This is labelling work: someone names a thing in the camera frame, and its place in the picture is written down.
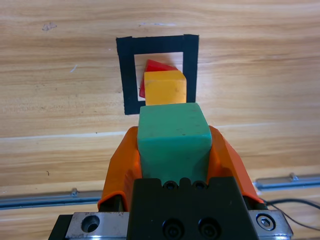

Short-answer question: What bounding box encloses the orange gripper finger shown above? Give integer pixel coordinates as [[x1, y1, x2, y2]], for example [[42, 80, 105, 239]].
[[206, 124, 267, 211], [96, 126, 143, 213]]

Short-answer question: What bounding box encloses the green block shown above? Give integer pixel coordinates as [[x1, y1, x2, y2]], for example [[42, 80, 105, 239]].
[[136, 102, 213, 185]]

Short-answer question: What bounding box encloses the yellow block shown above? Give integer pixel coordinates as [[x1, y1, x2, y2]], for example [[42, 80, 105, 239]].
[[143, 69, 188, 106]]

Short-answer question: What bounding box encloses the red block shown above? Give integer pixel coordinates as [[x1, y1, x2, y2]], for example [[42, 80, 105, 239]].
[[138, 59, 180, 99]]

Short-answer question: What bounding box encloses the black tape square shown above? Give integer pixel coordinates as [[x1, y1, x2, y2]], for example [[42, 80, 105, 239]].
[[115, 34, 200, 116]]

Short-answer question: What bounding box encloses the thin black cable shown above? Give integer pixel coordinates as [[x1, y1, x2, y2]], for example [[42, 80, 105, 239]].
[[264, 198, 320, 230]]

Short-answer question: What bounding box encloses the aluminium table rail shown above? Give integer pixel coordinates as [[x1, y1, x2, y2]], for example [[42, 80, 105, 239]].
[[0, 172, 320, 210]]

